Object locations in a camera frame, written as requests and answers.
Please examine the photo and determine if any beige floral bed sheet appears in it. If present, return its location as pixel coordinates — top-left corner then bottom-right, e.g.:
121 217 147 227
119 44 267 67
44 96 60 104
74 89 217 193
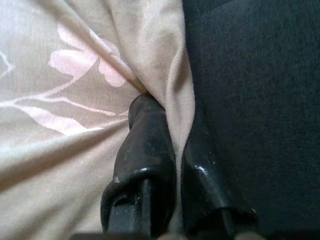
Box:
0 0 146 240

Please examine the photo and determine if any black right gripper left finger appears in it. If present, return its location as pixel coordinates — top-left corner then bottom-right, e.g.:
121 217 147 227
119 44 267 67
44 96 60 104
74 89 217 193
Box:
99 94 176 236

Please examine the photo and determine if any cream fleece cloth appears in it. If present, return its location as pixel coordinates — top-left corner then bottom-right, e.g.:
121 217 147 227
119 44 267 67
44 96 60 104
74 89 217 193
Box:
67 0 198 236

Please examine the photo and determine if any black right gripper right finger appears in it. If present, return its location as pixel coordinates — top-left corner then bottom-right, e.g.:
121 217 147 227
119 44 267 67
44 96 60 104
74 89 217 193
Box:
181 117 257 237

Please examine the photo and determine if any dark grey cloth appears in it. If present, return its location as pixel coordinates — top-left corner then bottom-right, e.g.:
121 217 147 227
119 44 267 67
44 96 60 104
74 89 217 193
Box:
181 0 320 240

